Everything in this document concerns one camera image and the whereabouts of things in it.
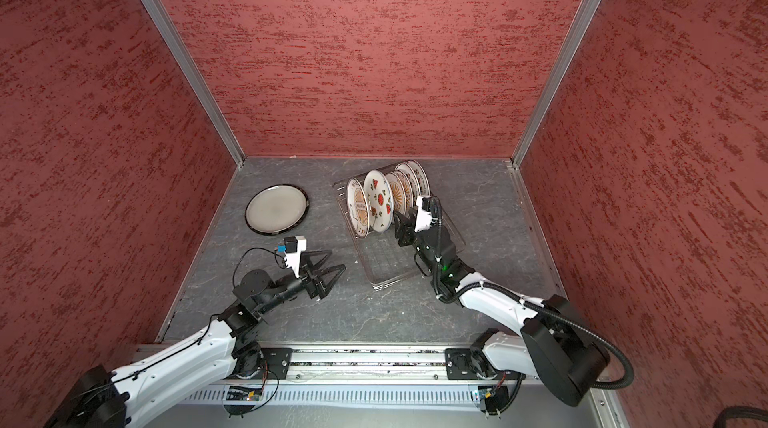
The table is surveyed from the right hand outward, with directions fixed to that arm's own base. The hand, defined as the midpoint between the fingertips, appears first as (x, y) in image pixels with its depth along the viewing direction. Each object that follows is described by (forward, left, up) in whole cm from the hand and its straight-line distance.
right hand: (397, 216), depth 81 cm
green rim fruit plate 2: (+14, -8, 0) cm, 17 cm away
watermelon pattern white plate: (+12, +5, -8) cm, 15 cm away
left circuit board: (-38, +41, -21) cm, 59 cm away
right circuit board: (-41, -22, -20) cm, 51 cm away
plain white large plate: (+17, +43, -19) cm, 50 cm away
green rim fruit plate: (+18, -4, 0) cm, 18 cm away
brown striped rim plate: (+17, +43, -19) cm, 50 cm away
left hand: (-13, +15, -3) cm, 20 cm away
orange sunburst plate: (+13, -1, -3) cm, 13 cm away
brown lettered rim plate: (+11, +13, -12) cm, 21 cm away
